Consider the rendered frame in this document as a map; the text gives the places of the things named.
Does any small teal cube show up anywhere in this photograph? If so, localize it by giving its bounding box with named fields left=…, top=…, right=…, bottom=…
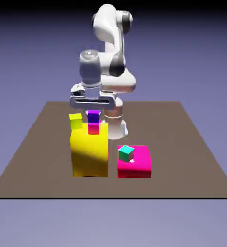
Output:
left=118, top=145, right=135, bottom=163

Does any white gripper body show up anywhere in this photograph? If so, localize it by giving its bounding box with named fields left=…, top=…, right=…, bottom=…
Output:
left=69, top=96, right=116, bottom=111

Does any large yellow box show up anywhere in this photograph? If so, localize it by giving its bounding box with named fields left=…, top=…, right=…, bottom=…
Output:
left=70, top=122, right=109, bottom=177

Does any small purple cube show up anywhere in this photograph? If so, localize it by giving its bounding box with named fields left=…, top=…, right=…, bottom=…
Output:
left=87, top=110, right=100, bottom=124

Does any large pink box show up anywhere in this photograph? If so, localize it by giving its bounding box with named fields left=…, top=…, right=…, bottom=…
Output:
left=117, top=145, right=153, bottom=178

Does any small pink cube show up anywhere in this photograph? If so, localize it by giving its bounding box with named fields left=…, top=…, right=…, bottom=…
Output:
left=87, top=123, right=100, bottom=135

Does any small yellow cube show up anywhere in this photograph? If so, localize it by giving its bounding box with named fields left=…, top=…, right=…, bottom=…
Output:
left=69, top=113, right=84, bottom=130

